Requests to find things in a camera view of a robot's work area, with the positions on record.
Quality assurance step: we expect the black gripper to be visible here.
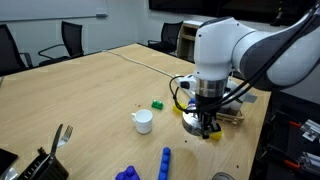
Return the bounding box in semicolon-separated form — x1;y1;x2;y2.
194;94;223;140

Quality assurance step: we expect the white ceramic cup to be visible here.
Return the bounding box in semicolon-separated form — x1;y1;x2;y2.
130;109;154;135

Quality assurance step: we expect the wooden condiment crate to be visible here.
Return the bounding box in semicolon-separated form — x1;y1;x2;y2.
215;111;245;127

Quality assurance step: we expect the wide yellow toy block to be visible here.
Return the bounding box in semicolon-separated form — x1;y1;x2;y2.
172;102;186;115

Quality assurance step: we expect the green toy block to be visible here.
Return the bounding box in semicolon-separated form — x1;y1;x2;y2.
150;99;164;111

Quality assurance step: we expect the long blue toy block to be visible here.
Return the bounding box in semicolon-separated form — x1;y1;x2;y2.
157;147;172;180

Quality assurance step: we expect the wide purple-blue toy block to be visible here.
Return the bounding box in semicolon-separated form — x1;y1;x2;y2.
114;165;141;180

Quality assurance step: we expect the wooden shelf unit white top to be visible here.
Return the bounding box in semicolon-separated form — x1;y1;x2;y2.
176;19;205;63

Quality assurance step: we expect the black office chair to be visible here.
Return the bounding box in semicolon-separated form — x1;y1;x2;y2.
0;23;34;78
147;20;184;56
37;20;84;68

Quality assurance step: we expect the silver fork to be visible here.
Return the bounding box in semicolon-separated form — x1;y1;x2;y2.
56;125;74;149

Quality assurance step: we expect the silver knife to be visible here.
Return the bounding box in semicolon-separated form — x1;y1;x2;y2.
49;124;64;162

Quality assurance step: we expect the black cutlery holder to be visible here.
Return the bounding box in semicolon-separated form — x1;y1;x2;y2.
18;148;69;180

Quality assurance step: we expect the whiteboard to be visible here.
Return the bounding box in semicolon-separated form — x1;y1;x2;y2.
0;0;108;23

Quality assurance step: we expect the orange-handled clamp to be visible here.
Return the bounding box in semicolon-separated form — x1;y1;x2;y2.
283;159;302;171
284;119;303;130

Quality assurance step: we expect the white power cable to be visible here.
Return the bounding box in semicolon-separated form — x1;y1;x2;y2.
105;49;177;80

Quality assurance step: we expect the silver metal bracket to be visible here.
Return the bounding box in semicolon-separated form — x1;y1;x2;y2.
299;151;320;175
299;118;320;143

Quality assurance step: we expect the black wall monitor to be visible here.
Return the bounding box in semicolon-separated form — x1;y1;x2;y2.
148;0;316;27

